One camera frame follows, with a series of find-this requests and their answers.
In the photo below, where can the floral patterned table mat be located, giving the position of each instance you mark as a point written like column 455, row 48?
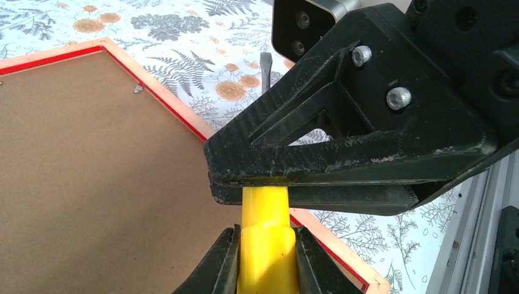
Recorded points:
column 207, row 53

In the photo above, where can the yellow handled screwdriver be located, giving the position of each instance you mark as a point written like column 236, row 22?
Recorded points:
column 267, row 261

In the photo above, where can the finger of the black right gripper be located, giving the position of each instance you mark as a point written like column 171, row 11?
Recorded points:
column 363, row 106
column 377, row 199

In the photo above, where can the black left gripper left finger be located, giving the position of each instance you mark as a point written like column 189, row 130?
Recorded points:
column 217, row 272

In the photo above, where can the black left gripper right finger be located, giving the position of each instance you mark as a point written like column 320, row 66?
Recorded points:
column 317, row 273

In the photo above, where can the red wooden picture frame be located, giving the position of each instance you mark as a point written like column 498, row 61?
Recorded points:
column 103, row 178

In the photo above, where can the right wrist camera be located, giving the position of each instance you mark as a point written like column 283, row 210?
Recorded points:
column 297, row 25

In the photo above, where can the aluminium extrusion rail base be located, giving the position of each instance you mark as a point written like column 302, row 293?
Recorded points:
column 474, row 227

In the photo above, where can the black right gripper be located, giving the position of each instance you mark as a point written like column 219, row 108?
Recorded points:
column 465, row 113

